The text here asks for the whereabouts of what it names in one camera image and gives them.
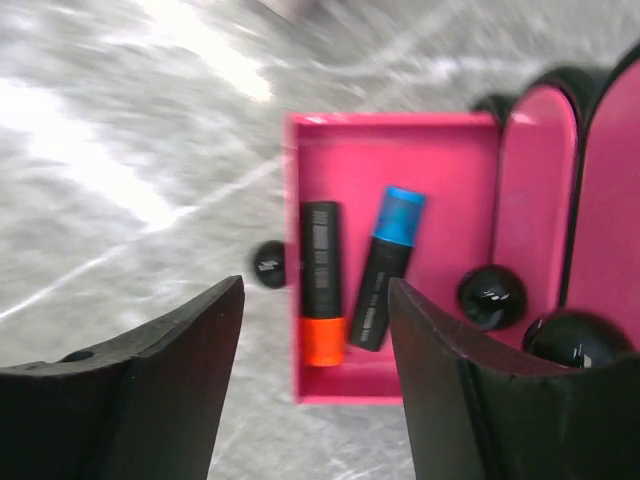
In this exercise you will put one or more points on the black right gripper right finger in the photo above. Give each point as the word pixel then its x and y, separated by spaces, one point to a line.
pixel 476 408

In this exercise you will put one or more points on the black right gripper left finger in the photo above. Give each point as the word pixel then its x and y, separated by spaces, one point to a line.
pixel 143 405

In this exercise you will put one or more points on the orange cap highlighter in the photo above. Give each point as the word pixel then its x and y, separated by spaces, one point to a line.
pixel 323 318

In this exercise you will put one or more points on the blue cap highlighter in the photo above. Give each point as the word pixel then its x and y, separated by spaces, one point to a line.
pixel 388 257

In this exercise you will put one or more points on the black drawer organizer box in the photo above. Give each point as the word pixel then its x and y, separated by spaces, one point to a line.
pixel 544 135

